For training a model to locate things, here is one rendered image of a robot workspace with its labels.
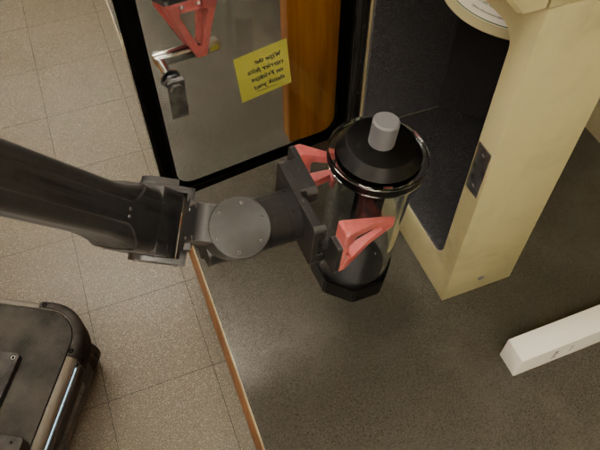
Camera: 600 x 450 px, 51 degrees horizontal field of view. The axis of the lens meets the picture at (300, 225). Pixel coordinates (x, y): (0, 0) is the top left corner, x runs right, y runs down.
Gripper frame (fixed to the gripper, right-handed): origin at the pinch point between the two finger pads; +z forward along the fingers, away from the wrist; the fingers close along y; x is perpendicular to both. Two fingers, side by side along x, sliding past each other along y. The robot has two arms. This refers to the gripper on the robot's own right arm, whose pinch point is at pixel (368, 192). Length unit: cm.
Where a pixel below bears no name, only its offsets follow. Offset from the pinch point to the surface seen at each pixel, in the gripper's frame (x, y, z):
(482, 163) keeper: -5.9, -4.7, 10.3
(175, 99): -0.5, 21.0, -16.1
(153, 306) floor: 119, 65, -20
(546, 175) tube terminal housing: -2.2, -6.2, 19.5
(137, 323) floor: 120, 62, -26
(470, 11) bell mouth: -17.2, 6.0, 11.8
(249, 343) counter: 23.7, -1.7, -14.6
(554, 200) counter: 19.8, 2.6, 38.0
